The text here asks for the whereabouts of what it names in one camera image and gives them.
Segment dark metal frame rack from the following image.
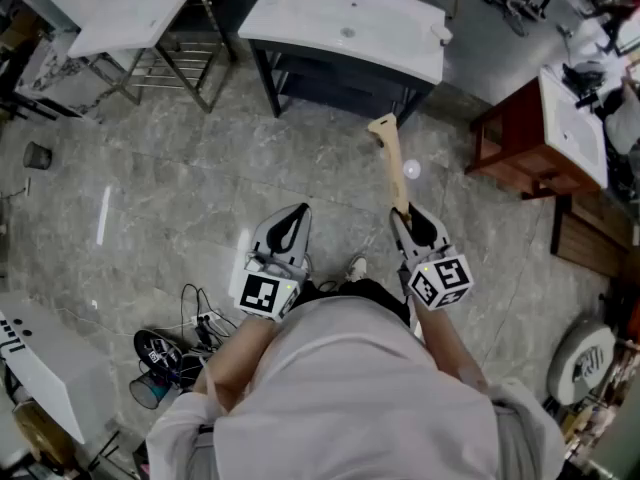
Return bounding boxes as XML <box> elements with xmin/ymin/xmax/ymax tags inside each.
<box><xmin>92</xmin><ymin>0</ymin><xmax>237</xmax><ymax>115</ymax></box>

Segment large white sink basin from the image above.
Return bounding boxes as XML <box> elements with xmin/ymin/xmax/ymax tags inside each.
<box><xmin>237</xmin><ymin>0</ymin><xmax>455</xmax><ymax>87</ymax></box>

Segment wooden spatula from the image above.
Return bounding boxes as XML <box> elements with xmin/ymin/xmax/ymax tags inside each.
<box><xmin>367</xmin><ymin>112</ymin><xmax>414</xmax><ymax>230</ymax></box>

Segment person's left forearm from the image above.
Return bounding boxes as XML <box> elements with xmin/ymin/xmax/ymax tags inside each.
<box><xmin>192</xmin><ymin>311</ymin><xmax>280</xmax><ymax>415</ymax></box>

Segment black round labelled device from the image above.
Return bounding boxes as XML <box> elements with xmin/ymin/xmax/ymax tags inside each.
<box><xmin>132</xmin><ymin>328</ymin><xmax>182</xmax><ymax>370</ymax></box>

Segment white rectangular sink top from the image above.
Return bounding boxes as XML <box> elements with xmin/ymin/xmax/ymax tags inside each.
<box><xmin>67</xmin><ymin>0</ymin><xmax>208</xmax><ymax>60</ymax></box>

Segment white cup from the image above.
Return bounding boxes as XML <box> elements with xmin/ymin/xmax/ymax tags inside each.
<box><xmin>429</xmin><ymin>21</ymin><xmax>455</xmax><ymax>47</ymax></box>

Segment red-brown wooden vanity cabinet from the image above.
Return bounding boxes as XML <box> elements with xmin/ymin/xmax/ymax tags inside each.
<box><xmin>464</xmin><ymin>75</ymin><xmax>604</xmax><ymax>200</ymax></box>

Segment wooden slatted rack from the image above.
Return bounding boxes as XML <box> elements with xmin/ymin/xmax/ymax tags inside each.
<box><xmin>549</xmin><ymin>192</ymin><xmax>632</xmax><ymax>279</ymax></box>

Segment empty black mesh bin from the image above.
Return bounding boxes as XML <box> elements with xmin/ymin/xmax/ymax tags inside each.
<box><xmin>22</xmin><ymin>140</ymin><xmax>53</xmax><ymax>171</ymax></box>

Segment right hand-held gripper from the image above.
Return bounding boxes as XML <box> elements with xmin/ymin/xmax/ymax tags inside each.
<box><xmin>389</xmin><ymin>203</ymin><xmax>475</xmax><ymax>313</ymax></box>

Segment person's white sneaker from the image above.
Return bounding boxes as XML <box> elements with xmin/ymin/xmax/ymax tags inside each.
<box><xmin>344</xmin><ymin>254</ymin><xmax>369</xmax><ymax>283</ymax></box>

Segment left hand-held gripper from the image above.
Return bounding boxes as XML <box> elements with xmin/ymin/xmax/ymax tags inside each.
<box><xmin>229</xmin><ymin>202</ymin><xmax>313</xmax><ymax>323</ymax></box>

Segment marble patterned counter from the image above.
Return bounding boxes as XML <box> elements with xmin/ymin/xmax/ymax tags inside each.
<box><xmin>13</xmin><ymin>27</ymin><xmax>126</xmax><ymax>119</ymax></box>

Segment person's black trousers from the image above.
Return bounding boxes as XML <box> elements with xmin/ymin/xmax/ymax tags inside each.
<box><xmin>294</xmin><ymin>277</ymin><xmax>412</xmax><ymax>328</ymax></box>

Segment black mesh bin teal contents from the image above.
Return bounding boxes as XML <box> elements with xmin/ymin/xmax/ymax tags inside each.
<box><xmin>128</xmin><ymin>367</ymin><xmax>184</xmax><ymax>411</ymax></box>

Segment person's white shirt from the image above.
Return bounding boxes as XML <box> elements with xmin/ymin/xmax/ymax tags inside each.
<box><xmin>144</xmin><ymin>295</ymin><xmax>567</xmax><ymax>480</ymax></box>

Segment white power strip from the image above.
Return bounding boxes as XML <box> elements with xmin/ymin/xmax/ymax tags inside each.
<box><xmin>191</xmin><ymin>309</ymin><xmax>225</xmax><ymax>330</ymax></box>

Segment black cable tangle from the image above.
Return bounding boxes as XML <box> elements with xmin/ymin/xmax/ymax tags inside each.
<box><xmin>177</xmin><ymin>281</ymin><xmax>241</xmax><ymax>369</ymax></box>

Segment bicycle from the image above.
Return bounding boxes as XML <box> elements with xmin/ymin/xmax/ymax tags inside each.
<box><xmin>477</xmin><ymin>0</ymin><xmax>549</xmax><ymax>38</ymax></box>

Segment person's right forearm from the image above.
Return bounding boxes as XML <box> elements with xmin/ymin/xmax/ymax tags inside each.
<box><xmin>416</xmin><ymin>301</ymin><xmax>490</xmax><ymax>394</ymax></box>

